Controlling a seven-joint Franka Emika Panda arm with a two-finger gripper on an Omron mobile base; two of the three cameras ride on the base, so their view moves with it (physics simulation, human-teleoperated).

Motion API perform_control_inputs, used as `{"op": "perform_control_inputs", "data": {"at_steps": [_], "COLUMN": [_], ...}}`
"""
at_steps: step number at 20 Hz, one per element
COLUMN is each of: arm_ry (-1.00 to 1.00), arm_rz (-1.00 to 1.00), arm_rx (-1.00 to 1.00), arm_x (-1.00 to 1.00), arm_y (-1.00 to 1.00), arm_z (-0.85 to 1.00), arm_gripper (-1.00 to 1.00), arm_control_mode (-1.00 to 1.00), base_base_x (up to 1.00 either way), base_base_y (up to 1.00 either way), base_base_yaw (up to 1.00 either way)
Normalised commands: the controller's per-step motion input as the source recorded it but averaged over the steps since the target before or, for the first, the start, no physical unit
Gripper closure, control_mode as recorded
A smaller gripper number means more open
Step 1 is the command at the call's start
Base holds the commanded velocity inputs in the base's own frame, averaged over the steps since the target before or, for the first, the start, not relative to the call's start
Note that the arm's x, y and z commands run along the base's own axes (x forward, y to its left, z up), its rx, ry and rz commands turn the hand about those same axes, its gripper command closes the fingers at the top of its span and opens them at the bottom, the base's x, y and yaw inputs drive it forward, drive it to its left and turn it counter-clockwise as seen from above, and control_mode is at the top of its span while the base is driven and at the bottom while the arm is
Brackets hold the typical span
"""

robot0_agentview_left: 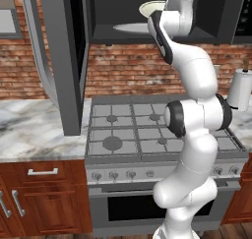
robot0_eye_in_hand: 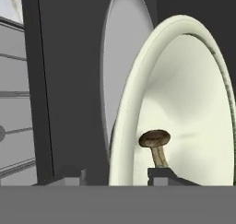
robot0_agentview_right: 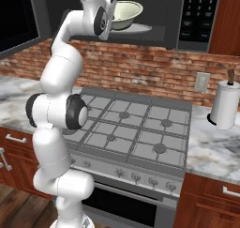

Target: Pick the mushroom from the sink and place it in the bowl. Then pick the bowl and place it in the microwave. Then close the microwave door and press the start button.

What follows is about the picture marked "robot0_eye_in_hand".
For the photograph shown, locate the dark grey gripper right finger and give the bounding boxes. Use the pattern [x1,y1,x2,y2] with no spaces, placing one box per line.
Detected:
[147,167,201,187]

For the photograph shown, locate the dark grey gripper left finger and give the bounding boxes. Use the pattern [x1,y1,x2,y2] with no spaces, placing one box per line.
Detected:
[32,165,88,187]

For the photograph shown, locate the pale cream bowl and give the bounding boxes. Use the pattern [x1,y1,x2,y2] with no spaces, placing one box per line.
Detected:
[108,14,236,187]

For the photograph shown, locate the brown mushroom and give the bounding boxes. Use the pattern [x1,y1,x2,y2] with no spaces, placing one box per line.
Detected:
[138,128,171,169]

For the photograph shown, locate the grey round microwave turntable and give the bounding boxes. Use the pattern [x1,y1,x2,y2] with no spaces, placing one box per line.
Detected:
[100,0,155,159]

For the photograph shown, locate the grey cupboard fronts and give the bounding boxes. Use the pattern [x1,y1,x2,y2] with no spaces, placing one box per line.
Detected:
[0,16,39,187]

